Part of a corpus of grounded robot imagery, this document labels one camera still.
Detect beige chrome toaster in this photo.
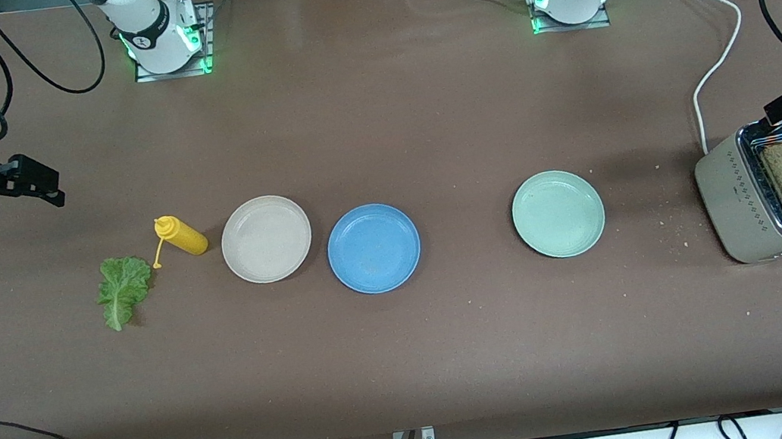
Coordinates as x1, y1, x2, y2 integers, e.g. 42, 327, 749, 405
688, 116, 782, 277

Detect green lettuce leaf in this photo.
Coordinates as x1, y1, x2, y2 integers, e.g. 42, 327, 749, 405
91, 252, 161, 334

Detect yellow mustard squeeze bottle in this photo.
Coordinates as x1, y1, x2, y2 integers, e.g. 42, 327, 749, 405
146, 211, 211, 271

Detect blue round plate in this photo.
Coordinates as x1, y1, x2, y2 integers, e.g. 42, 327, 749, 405
322, 198, 427, 300

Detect pale green round plate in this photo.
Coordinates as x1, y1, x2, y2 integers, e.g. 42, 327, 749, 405
507, 165, 611, 265

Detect beige round plate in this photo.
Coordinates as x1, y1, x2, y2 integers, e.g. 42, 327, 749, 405
215, 190, 318, 289

